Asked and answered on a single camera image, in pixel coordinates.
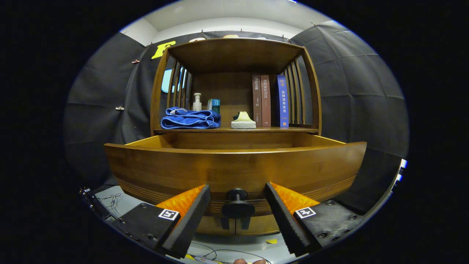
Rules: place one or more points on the white pump bottle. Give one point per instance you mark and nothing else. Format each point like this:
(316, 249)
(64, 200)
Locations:
(197, 105)

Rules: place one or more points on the blue book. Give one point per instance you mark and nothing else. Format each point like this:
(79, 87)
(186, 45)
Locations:
(283, 102)

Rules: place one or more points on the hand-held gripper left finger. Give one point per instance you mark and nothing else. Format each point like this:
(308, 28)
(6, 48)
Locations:
(190, 223)

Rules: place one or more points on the black electronic device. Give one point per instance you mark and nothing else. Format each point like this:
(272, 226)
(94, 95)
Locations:
(110, 218)

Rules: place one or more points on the folded blue towel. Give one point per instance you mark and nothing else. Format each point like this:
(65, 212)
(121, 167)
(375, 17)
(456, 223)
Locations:
(190, 121)

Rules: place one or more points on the pale green scrubbing brush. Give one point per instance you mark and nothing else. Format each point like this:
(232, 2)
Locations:
(243, 119)

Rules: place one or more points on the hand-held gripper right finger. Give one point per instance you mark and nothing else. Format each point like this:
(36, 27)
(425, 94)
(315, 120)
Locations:
(285, 223)

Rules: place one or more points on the dark blue lidded teacup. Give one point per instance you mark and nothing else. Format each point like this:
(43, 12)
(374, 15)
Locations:
(236, 115)

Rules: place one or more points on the wooden cabinet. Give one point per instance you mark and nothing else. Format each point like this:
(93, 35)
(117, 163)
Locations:
(234, 55)

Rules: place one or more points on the teal and white box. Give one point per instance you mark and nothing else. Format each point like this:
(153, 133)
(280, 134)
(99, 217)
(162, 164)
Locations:
(215, 104)

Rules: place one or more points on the dark brown book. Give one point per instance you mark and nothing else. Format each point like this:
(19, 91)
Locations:
(257, 102)

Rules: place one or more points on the wooden cabinet door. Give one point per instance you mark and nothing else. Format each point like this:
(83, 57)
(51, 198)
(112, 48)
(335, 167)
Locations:
(212, 225)
(260, 224)

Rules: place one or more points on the reddish brown book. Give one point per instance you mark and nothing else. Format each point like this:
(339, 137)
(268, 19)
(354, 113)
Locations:
(266, 102)

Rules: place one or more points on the wooden countertop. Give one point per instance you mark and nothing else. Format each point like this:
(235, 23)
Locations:
(285, 129)

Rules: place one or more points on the wooden drawer with black knob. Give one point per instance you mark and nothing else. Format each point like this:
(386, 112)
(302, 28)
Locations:
(234, 168)

